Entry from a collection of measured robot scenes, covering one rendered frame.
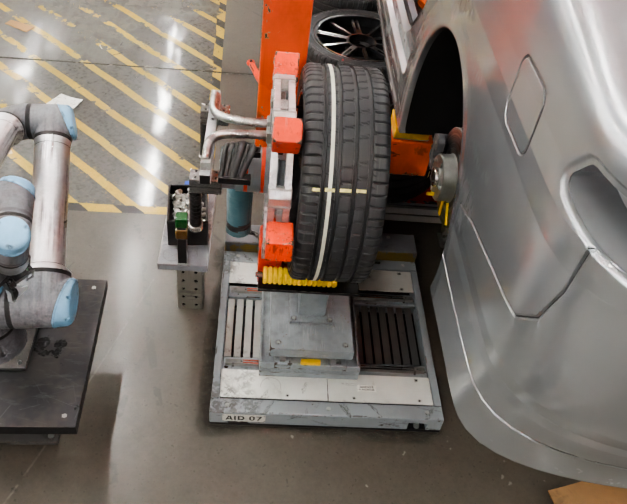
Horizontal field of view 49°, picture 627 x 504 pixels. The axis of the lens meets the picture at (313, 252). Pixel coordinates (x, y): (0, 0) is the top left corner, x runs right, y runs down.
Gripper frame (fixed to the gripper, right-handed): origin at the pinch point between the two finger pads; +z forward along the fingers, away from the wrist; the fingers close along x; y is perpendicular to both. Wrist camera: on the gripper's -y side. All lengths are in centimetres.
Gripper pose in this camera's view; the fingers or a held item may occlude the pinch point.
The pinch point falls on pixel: (3, 294)
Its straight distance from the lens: 219.4
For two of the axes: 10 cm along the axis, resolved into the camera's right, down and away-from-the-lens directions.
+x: -6.9, -7.2, 0.7
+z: -3.7, 4.3, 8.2
